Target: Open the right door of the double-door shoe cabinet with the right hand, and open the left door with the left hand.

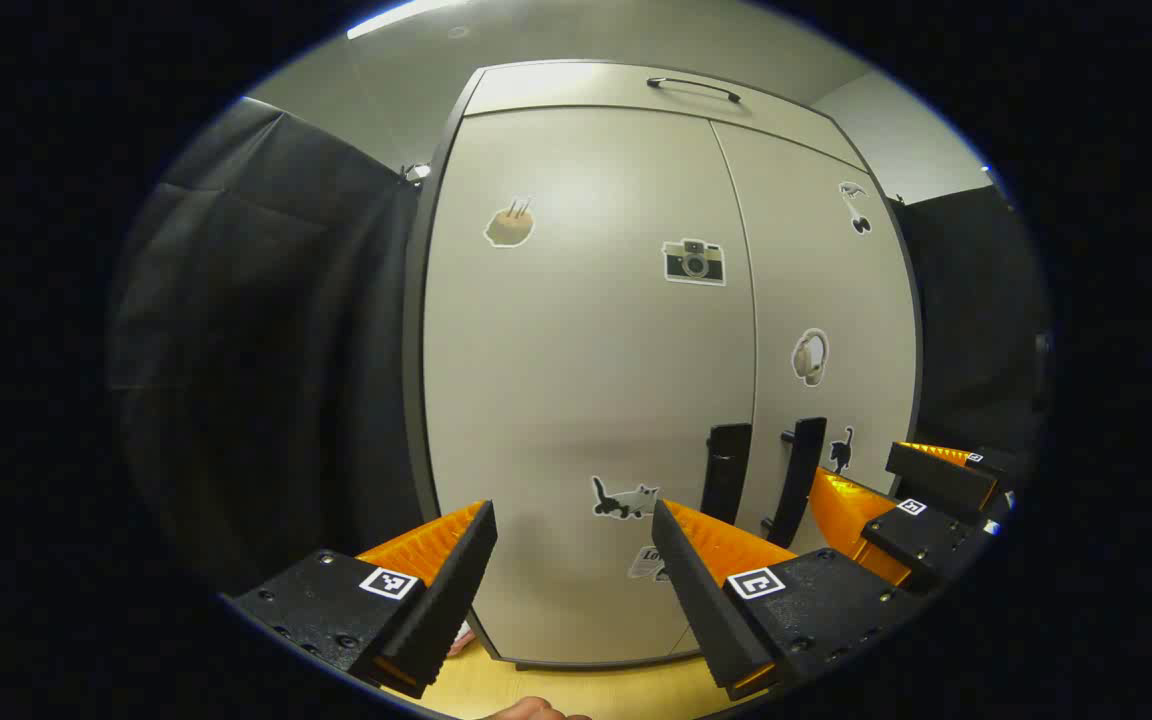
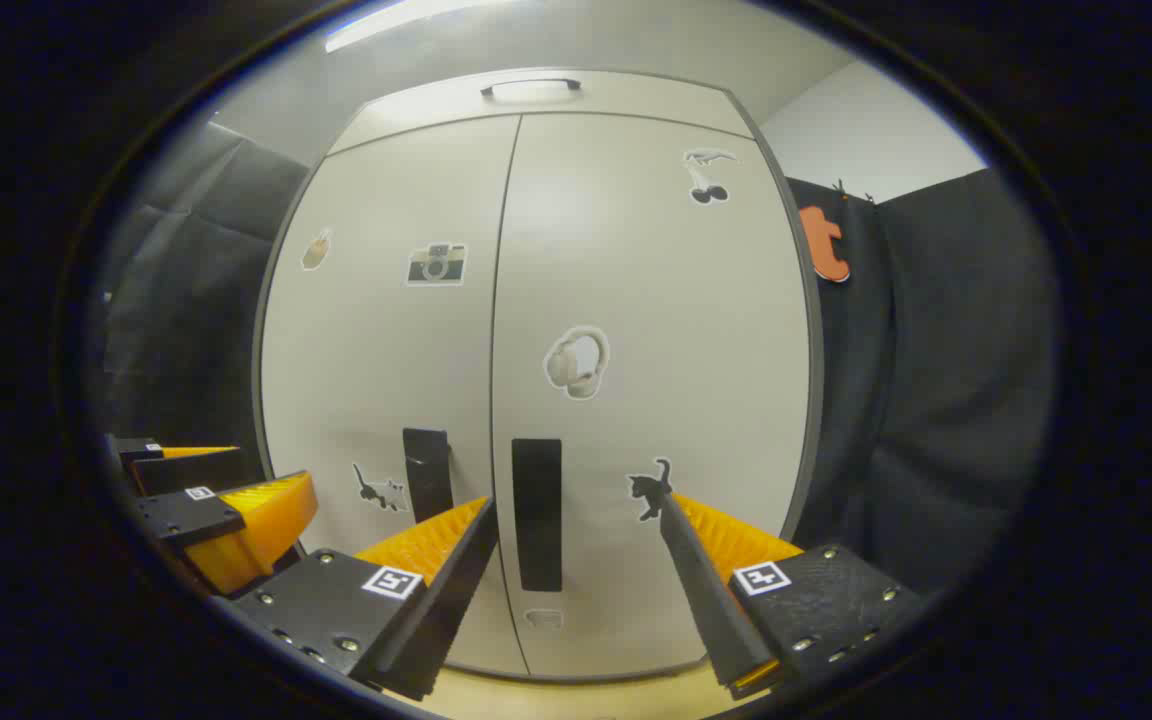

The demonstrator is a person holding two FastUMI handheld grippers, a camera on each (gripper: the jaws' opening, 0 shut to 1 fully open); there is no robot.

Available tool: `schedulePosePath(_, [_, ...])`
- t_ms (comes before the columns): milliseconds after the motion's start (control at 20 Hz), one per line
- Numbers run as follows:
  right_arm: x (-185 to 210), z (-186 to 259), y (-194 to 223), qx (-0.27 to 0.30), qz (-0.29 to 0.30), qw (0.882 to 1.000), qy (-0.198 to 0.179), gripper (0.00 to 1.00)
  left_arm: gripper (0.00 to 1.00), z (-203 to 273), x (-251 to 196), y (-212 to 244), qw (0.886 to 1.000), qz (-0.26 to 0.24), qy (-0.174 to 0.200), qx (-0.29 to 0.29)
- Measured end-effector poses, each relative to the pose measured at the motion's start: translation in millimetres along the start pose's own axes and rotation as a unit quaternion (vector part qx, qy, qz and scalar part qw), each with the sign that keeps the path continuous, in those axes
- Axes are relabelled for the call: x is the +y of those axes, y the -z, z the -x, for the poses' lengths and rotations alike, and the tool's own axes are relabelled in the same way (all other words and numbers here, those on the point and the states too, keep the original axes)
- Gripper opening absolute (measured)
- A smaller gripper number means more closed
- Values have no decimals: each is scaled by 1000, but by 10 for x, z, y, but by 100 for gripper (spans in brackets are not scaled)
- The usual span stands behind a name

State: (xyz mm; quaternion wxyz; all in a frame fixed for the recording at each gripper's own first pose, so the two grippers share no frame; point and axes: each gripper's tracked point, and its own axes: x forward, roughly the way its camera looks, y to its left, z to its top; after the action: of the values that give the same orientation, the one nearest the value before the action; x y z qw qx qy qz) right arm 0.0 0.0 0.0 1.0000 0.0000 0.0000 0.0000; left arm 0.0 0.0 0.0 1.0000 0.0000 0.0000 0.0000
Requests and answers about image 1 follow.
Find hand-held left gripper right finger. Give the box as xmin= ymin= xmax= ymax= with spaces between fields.
xmin=651 ymin=497 xmax=927 ymax=701

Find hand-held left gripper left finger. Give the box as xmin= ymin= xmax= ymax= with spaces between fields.
xmin=226 ymin=500 xmax=499 ymax=699

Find black door handle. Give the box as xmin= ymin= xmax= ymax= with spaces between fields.
xmin=701 ymin=423 xmax=754 ymax=528
xmin=764 ymin=417 xmax=827 ymax=549

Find white cabinet door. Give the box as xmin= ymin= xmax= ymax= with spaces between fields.
xmin=711 ymin=120 xmax=923 ymax=551
xmin=423 ymin=105 xmax=759 ymax=663

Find white cabinet drawer front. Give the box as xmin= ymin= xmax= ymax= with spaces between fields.
xmin=463 ymin=62 xmax=867 ymax=171

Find black backdrop cloth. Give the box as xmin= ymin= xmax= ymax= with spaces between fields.
xmin=106 ymin=97 xmax=427 ymax=601
xmin=891 ymin=185 xmax=1055 ymax=471

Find black metal drawer handle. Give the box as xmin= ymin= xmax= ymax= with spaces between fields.
xmin=646 ymin=76 xmax=743 ymax=104

